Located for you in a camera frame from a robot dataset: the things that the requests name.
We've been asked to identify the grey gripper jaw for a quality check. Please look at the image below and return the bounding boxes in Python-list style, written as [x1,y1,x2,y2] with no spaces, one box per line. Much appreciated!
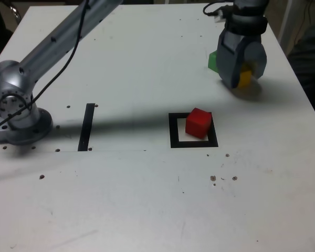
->
[240,36,268,79]
[216,28,246,89]

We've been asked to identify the green cube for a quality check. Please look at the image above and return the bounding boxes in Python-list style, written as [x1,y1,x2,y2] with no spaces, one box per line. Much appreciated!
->
[207,50,219,72]

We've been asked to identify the yellow cube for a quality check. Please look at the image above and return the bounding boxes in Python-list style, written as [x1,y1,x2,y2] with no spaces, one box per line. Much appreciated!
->
[237,62,258,89]

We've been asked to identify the red cube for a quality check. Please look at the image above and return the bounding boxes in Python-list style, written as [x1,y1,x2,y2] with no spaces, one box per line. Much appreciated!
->
[185,107,213,139]

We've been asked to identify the black tape square outline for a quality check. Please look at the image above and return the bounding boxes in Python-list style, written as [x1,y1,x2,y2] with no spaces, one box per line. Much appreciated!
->
[168,112,219,149]

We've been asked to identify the black tape strip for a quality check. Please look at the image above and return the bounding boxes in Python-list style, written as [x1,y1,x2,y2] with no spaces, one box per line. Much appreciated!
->
[77,103,96,152]

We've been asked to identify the white post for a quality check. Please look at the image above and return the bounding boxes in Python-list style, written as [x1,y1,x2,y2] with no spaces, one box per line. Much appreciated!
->
[278,0,300,53]

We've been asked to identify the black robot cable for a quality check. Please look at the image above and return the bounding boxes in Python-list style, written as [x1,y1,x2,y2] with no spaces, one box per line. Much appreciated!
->
[0,0,228,133]

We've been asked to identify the chrome chair frame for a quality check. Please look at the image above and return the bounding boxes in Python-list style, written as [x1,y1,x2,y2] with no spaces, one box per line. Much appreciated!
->
[9,5,22,19]

